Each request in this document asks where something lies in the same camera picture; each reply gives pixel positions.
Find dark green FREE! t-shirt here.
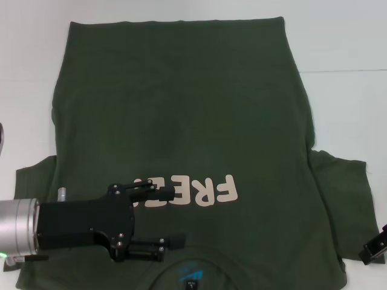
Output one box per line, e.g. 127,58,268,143
15,16,379,290

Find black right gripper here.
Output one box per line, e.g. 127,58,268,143
357,223,387,267

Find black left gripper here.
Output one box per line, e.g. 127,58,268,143
36,179,186,263

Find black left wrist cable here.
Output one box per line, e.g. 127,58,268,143
4,254,50,266

